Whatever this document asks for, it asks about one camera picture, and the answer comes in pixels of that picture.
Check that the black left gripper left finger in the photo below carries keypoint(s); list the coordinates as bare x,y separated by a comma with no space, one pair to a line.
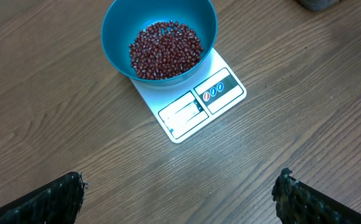
59,201

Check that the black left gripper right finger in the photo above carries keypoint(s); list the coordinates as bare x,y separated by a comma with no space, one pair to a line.
298,203

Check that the white digital kitchen scale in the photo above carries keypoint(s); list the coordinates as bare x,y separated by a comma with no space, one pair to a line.
185,108

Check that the red beans in bowl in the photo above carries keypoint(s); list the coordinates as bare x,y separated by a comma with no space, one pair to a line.
165,50

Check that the blue bowl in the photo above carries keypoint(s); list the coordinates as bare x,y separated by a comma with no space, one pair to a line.
125,18

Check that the clear plastic food container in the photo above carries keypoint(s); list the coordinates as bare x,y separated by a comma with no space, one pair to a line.
318,5

